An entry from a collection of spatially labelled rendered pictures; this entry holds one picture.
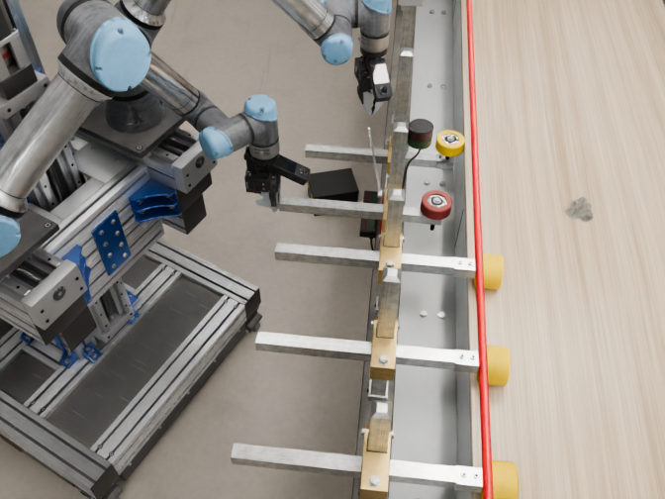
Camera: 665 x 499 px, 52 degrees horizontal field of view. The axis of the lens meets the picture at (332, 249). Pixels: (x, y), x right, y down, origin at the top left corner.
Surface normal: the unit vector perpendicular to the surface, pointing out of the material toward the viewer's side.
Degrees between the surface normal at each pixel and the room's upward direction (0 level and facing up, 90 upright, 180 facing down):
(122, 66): 85
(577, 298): 0
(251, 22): 0
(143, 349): 0
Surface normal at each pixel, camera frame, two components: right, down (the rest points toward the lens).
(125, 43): 0.69, 0.51
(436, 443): 0.00, -0.65
